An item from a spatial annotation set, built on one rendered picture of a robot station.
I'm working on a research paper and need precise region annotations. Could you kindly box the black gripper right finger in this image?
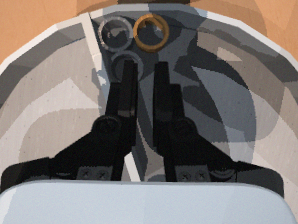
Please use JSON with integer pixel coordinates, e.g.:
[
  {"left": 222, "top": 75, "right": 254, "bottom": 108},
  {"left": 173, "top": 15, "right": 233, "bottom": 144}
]
[{"left": 153, "top": 61, "right": 284, "bottom": 198}]

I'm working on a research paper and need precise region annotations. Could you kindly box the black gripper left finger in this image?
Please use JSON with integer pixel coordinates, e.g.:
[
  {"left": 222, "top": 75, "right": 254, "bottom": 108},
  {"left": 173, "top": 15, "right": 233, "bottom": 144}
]
[{"left": 0, "top": 60, "right": 138, "bottom": 194}]

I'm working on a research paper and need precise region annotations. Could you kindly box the orange hollow cylinder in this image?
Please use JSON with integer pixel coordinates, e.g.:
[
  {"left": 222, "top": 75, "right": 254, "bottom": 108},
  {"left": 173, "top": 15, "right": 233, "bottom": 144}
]
[{"left": 133, "top": 14, "right": 169, "bottom": 53}]

